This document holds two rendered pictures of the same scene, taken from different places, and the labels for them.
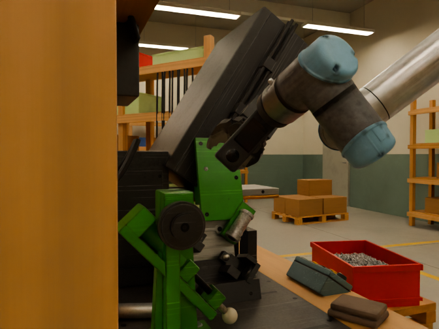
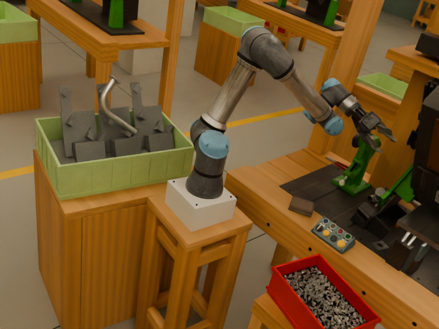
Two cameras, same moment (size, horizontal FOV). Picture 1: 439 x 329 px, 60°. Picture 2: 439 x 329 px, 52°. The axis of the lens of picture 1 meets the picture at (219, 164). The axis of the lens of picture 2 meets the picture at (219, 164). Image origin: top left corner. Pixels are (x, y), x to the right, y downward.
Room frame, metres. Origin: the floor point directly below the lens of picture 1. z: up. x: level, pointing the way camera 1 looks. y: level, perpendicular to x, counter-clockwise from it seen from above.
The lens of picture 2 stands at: (1.99, -1.32, 1.97)
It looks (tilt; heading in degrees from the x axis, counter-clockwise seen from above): 31 degrees down; 153
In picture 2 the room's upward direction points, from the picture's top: 11 degrees clockwise
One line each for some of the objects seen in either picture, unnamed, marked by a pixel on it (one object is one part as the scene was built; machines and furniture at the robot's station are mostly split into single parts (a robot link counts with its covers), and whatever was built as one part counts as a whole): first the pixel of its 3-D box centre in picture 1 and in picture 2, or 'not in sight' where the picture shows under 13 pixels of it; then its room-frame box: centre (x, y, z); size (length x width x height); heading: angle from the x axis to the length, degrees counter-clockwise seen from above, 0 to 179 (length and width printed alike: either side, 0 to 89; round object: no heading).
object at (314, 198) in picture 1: (309, 200); not in sight; (7.25, -1.73, 0.37); 1.20 x 0.80 x 0.74; 117
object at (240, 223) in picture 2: not in sight; (199, 213); (0.65, -0.69, 0.83); 0.32 x 0.32 x 0.04; 15
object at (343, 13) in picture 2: not in sight; (347, 6); (-6.83, 5.54, 0.22); 1.20 x 0.81 x 0.44; 112
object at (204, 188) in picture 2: not in sight; (206, 177); (0.64, -0.68, 1.01); 0.15 x 0.15 x 0.10
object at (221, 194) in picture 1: (215, 177); (413, 181); (0.98, 0.01, 1.17); 0.13 x 0.12 x 0.20; 21
